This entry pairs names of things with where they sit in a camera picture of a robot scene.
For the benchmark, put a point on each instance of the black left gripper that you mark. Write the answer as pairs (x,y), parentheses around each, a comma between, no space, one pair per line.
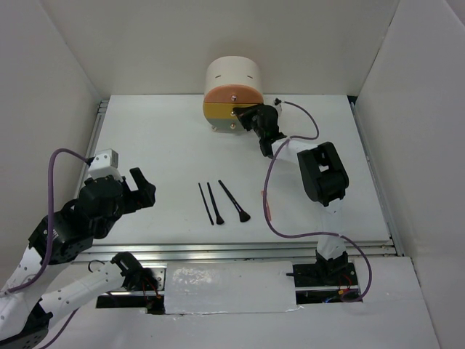
(144,196)

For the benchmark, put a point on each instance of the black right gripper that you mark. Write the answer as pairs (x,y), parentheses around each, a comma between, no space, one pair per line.
(248,112)

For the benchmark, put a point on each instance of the grey bottom drawer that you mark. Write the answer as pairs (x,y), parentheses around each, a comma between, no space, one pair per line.
(228,125)

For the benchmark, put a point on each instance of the large black makeup brush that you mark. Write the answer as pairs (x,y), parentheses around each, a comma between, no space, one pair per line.
(243,215)

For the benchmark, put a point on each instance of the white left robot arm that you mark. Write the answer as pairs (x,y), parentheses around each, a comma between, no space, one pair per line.
(28,310)

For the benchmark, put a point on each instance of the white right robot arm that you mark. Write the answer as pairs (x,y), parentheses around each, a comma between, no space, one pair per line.
(324,179)

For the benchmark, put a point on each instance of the thin black makeup brush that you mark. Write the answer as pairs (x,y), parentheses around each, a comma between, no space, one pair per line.
(205,204)

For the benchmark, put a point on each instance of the black flat makeup brush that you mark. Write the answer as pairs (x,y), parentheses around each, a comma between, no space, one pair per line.
(219,219)

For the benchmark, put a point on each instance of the cream round drawer organizer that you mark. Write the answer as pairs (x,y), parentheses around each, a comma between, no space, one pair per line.
(232,70)

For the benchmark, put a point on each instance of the white foam board cover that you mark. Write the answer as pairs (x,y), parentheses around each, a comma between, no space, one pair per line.
(229,287)

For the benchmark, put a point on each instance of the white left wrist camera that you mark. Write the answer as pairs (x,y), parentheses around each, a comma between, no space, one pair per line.
(105,163)

